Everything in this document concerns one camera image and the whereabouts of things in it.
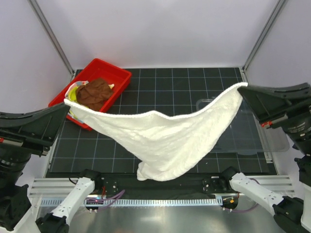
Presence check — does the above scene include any perforated metal cable rail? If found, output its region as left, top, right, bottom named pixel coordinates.
left=40, top=198, right=223, bottom=207

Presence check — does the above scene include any brown towel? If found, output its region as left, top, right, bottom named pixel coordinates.
left=76, top=78, right=114, bottom=111

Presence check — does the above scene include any black grid cutting mat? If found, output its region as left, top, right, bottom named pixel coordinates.
left=48, top=67, right=276, bottom=177

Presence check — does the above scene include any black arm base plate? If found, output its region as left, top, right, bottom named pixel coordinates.
left=95, top=173, right=237, bottom=200

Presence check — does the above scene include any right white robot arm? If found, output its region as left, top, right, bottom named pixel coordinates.
left=219, top=83, right=311, bottom=233

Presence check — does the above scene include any yellow patterned towel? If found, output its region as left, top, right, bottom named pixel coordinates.
left=65, top=81, right=88, bottom=124

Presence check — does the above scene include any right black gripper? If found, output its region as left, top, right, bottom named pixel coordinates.
left=235, top=79, right=311, bottom=154

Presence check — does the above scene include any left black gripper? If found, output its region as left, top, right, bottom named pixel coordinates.
left=0, top=100, right=70, bottom=186

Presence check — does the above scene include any clear plastic container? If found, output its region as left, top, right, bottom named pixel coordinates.
left=195, top=96, right=290, bottom=156

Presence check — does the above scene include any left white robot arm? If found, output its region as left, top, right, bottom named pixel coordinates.
left=0, top=103, right=103, bottom=233

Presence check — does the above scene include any white terry towel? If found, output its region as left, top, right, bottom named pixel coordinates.
left=64, top=82, right=248, bottom=182

